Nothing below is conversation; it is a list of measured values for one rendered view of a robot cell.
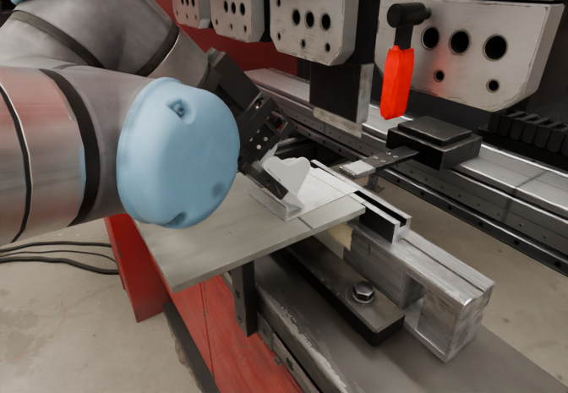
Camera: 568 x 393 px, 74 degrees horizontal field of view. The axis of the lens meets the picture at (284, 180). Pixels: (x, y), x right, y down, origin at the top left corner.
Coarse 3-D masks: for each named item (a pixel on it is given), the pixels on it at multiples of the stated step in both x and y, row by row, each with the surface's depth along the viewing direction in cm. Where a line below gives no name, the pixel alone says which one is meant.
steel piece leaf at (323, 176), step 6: (318, 168) 59; (312, 174) 57; (318, 174) 57; (324, 174) 57; (324, 180) 56; (330, 180) 56; (336, 180) 56; (336, 186) 54; (342, 186) 54; (348, 186) 54; (342, 192) 53; (348, 192) 53
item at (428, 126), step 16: (400, 128) 67; (416, 128) 65; (432, 128) 65; (448, 128) 65; (464, 128) 65; (400, 144) 67; (416, 144) 64; (432, 144) 62; (448, 144) 62; (464, 144) 62; (480, 144) 65; (368, 160) 61; (384, 160) 61; (400, 160) 61; (416, 160) 65; (432, 160) 62; (448, 160) 62; (464, 160) 64; (352, 176) 57
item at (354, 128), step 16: (320, 64) 51; (368, 64) 45; (320, 80) 52; (336, 80) 49; (352, 80) 47; (368, 80) 46; (320, 96) 53; (336, 96) 50; (352, 96) 47; (368, 96) 47; (320, 112) 55; (336, 112) 51; (352, 112) 48; (368, 112) 48; (352, 128) 50
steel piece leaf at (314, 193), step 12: (312, 180) 56; (252, 192) 51; (264, 192) 49; (300, 192) 53; (312, 192) 53; (324, 192) 53; (336, 192) 53; (264, 204) 50; (276, 204) 47; (312, 204) 50; (324, 204) 50; (288, 216) 47
